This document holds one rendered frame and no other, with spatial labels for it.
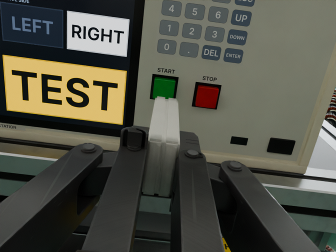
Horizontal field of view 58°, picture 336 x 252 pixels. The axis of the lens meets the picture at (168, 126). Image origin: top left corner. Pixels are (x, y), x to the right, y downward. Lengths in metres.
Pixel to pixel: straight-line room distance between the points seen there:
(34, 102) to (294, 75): 0.23
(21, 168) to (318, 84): 0.27
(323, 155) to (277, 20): 0.18
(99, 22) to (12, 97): 0.10
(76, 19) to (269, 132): 0.19
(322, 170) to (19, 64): 0.30
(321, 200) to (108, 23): 0.24
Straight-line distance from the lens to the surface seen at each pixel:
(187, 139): 0.16
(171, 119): 0.16
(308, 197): 0.31
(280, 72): 0.28
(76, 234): 0.31
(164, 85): 0.26
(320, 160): 0.37
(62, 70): 0.28
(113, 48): 0.26
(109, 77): 0.27
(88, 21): 0.27
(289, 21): 0.28
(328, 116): 1.62
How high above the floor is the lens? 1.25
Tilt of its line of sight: 22 degrees down
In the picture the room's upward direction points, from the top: 8 degrees clockwise
